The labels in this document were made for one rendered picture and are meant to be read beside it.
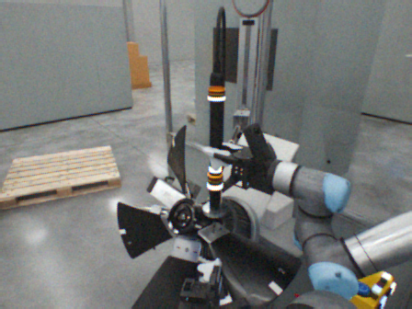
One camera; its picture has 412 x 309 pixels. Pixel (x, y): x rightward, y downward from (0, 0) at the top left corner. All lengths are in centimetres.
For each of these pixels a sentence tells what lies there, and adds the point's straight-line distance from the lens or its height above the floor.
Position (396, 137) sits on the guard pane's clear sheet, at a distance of 132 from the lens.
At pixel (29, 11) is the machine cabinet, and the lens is 609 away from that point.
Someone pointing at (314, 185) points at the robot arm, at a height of 147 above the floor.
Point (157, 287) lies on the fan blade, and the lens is 101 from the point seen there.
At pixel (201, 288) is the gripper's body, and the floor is 120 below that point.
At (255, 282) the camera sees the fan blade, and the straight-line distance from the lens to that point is 84.
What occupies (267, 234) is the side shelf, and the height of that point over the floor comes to 86.
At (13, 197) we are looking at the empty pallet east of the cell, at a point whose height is 12.
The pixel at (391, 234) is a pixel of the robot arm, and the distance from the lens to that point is 61.
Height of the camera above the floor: 179
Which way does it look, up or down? 24 degrees down
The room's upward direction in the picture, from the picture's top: straight up
